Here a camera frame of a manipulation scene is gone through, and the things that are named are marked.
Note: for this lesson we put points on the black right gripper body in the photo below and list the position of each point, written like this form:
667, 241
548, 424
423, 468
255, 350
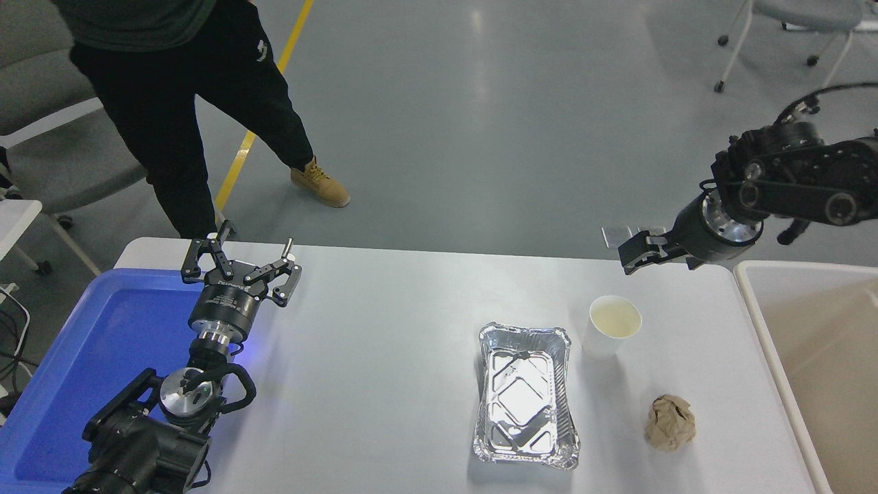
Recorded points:
693, 240

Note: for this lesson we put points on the large pale bin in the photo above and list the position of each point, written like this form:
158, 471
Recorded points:
823, 357

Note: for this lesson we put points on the white chair leg frame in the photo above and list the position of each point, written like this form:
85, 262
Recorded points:
833, 27

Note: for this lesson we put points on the blue plastic tray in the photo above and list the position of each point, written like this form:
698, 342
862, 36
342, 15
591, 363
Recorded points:
103, 343

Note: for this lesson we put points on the silver foil tray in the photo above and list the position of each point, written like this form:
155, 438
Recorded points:
525, 398

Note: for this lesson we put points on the crumpled tan paper ball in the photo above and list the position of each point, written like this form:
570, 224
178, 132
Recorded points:
670, 424

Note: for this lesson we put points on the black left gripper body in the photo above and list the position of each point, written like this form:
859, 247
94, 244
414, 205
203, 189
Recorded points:
228, 302

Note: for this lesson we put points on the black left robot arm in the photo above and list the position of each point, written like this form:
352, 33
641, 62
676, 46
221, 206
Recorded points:
137, 446

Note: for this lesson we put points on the square clear floor plate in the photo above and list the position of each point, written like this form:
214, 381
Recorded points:
610, 237
651, 230

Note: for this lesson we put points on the white paper cup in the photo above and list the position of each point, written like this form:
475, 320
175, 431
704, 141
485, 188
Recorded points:
607, 339

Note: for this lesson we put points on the person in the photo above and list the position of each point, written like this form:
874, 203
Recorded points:
171, 103

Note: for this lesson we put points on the white side table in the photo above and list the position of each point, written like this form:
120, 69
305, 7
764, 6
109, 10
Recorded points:
17, 219

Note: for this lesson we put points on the grey office chair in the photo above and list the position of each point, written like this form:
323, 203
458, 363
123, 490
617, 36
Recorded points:
41, 165
802, 10

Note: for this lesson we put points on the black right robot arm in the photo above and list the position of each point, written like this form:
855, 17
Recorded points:
802, 199

